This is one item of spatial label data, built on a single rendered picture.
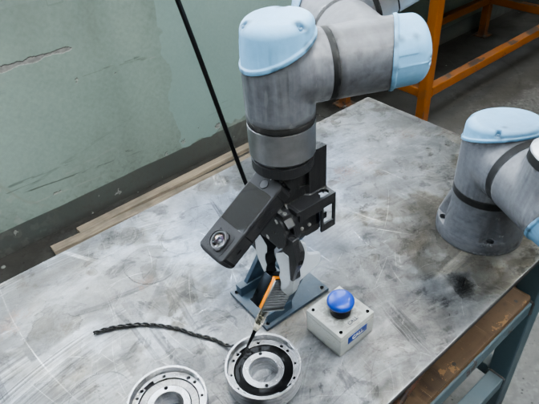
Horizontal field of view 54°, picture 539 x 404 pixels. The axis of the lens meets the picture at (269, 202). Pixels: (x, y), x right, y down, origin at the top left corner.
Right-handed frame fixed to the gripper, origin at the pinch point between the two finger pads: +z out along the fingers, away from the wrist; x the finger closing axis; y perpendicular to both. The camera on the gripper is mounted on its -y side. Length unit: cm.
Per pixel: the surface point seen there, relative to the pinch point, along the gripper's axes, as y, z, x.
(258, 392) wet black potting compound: -8.4, 10.3, -5.8
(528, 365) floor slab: 88, 93, -8
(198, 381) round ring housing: -13.7, 10.0, 0.7
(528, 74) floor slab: 270, 94, 103
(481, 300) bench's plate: 29.3, 13.2, -14.1
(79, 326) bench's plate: -22.5, 13.1, 23.4
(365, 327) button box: 10.1, 10.7, -7.3
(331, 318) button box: 6.4, 8.6, -4.0
